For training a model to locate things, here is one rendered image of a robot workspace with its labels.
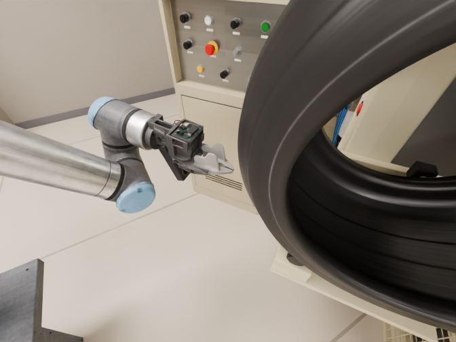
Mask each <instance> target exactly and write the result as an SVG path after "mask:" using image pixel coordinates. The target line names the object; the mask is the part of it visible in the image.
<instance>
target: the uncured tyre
mask: <svg viewBox="0 0 456 342"><path fill-rule="evenodd" d="M454 43H456V0H290V1H289V2H288V4H287V6H286V7H285V8H284V11H283V12H282V13H281V15H280V17H279V18H278V20H277V22H276V23H275V25H274V27H273V28H272V30H271V32H270V34H269V36H268V38H267V40H266V42H265V44H264V46H263V48H262V50H261V52H260V54H259V57H258V58H257V61H256V63H255V66H254V68H253V71H252V74H251V76H250V80H249V82H248V86H247V89H246V93H245V97H244V102H243V106H242V112H241V116H240V123H239V129H238V137H237V153H238V160H239V165H240V172H241V175H242V180H243V182H244V186H245V188H246V190H247V193H248V195H249V197H250V199H251V201H252V203H253V204H254V207H255V208H256V210H257V212H258V213H259V215H260V217H261V218H262V220H263V222H264V224H265V225H266V227H267V228H268V230H269V231H270V232H271V234H272V235H273V237H274V238H275V239H276V240H277V241H278V242H279V243H280V244H281V246H282V247H283V248H284V249H285V250H286V251H287V252H289V253H290V254H291V255H292V256H293V257H294V258H295V259H296V260H298V261H299V262H300V263H301V264H303V265H304V266H306V268H308V269H310V270H311V271H312V272H314V273H315V274H317V275H318V276H320V277H321V278H323V279H325V280H326V281H328V282H330V283H331V284H333V285H335V286H337V287H338V288H340V289H342V290H344V291H346V292H348V293H350V294H352V295H354V296H356V297H358V298H360V299H363V300H365V301H367V302H369V303H372V304H373V305H376V306H378V307H381V308H384V309H386V310H388V311H391V312H394V313H396V314H399V315H401V316H404V317H407V318H410V319H412V320H416V321H418V322H422V323H424V324H428V325H430V326H435V327H437V328H441V329H444V330H448V331H451V332H454V333H456V176H444V177H432V178H419V177H407V176H397V175H393V174H386V173H383V172H378V171H376V170H372V169H370V168H367V167H365V166H362V165H360V164H358V163H356V162H355V161H353V160H351V159H350V158H348V157H347V156H346V155H344V154H343V153H342V152H340V150H338V148H336V146H334V144H333V143H332V142H331V140H330V139H329V137H328V135H327V134H326V132H325V130H324V127H323V126H324V125H326V124H327V123H328V122H329V121H330V120H331V119H332V118H333V117H334V116H335V115H336V114H337V113H339V112H340V111H341V110H343V109H344V108H345V107H346V106H347V105H349V104H350V103H352V102H353V101H355V99H357V98H359V97H360V96H361V95H363V94H364V93H366V92H367V91H369V90H370V89H372V88H373V87H375V86H376V85H378V84H380V83H381V82H382V81H385V80H386V79H388V78H389V77H391V76H392V75H395V74H396V73H398V72H400V71H401V70H403V69H405V68H406V67H409V66H411V65H412V64H414V63H416V62H418V61H420V60H422V59H424V58H425V57H427V56H429V55H431V54H433V53H435V52H437V51H439V50H441V49H444V48H446V47H448V46H450V45H452V44H454Z"/></svg>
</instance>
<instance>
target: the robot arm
mask: <svg viewBox="0 0 456 342"><path fill-rule="evenodd" d="M88 121H89V123H90V125H91V126H92V127H93V128H94V129H96V130H99V131H100V136H101V140H102V146H103V150H104V156H105V158H102V157H99V156H97V155H94V154H91V153H88V152H86V151H82V150H81V149H77V148H75V147H72V146H69V145H66V144H64V143H61V142H58V141H56V140H53V139H51V138H48V137H45V136H42V135H40V134H36V133H34V132H31V131H29V130H25V129H23V128H20V127H18V126H15V125H12V124H10V123H7V122H4V121H1V120H0V176H4V177H8V178H13V179H16V180H20V181H26V182H29V183H35V184H38V185H44V186H48V187H53V188H57V189H62V190H66V191H72V192H75V193H80V194H84V195H90V196H93V197H98V198H99V199H101V200H107V201H110V202H115V203H116V204H115V205H116V207H117V208H118V209H119V211H121V212H123V213H126V214H133V213H137V212H140V211H142V210H144V209H146V208H148V207H149V206H150V205H151V204H152V203H153V201H154V199H155V196H156V193H155V189H154V184H153V183H152V182H151V179H150V177H149V175H148V172H147V170H146V168H145V165H144V163H143V160H142V158H141V156H140V152H139V148H141V149H144V150H146V151H149V150H152V149H155V150H156V149H159V151H160V153H161V154H162V156H163V157H164V159H165V161H166V162H167V164H168V165H169V167H170V169H171V171H172V172H173V174H174V175H175V177H176V179H177V180H178V181H184V180H185V179H186V178H187V177H188V176H189V174H190V173H192V174H202V175H209V174H210V175H220V174H231V173H233V171H234V168H233V166H232V165H231V163H230V162H229V161H228V160H227V159H226V158H225V150H224V147H223V146H222V144H219V143H216V144H215V145H214V146H213V147H210V146H209V145H207V144H205V143H202V142H203V140H204V126H202V125H200V124H198V123H195V122H193V121H189V120H188V119H185V118H184V119H183V120H182V121H181V120H175V121H178V122H177V123H175V121H174V123H173V124H171V123H168V122H166V121H164V118H163V115H160V114H159V113H158V114H157V115H155V114H153V113H150V112H148V111H145V110H142V109H139V108H138V107H135V106H132V105H130V104H128V103H125V102H122V101H120V99H116V98H111V97H108V96H105V97H101V98H99V99H97V100H95V101H94V102H93V103H92V105H91V107H90V109H89V111H88ZM174 124H175V125H174ZM181 124H182V125H181ZM180 125H181V126H180ZM202 155H203V157H202Z"/></svg>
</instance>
